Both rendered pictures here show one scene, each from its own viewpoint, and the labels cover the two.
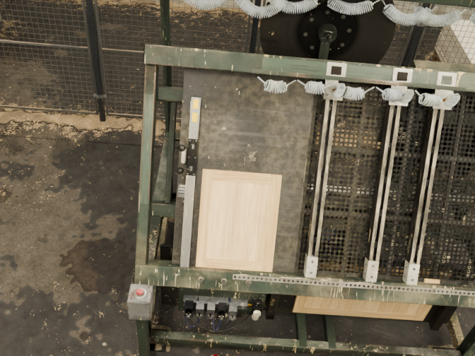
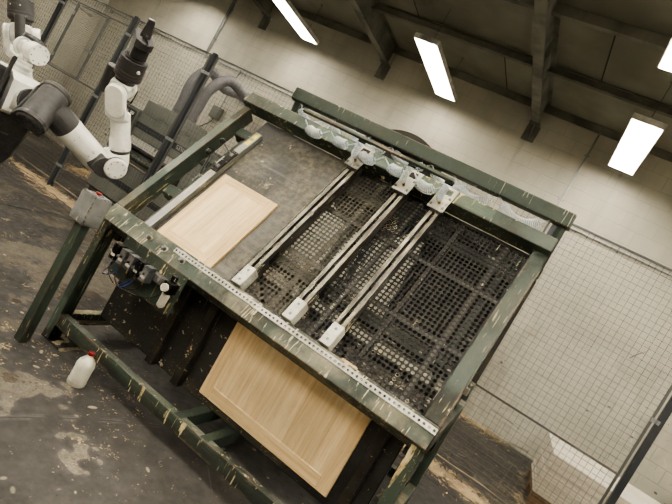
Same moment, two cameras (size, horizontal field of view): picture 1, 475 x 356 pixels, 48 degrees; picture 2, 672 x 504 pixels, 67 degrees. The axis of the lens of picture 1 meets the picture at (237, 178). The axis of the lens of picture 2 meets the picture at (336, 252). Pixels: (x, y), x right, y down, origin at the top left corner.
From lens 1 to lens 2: 2.73 m
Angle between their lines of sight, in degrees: 47
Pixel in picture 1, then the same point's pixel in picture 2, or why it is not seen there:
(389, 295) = (295, 346)
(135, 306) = (84, 196)
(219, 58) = (291, 115)
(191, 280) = (141, 235)
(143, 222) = (153, 180)
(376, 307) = (282, 432)
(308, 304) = (218, 385)
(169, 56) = (262, 102)
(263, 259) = (211, 255)
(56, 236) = not seen: hidden behind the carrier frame
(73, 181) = not seen: hidden behind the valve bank
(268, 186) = (262, 207)
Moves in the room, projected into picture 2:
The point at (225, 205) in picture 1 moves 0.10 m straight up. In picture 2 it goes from (219, 203) to (227, 188)
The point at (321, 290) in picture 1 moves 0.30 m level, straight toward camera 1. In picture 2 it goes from (235, 303) to (186, 288)
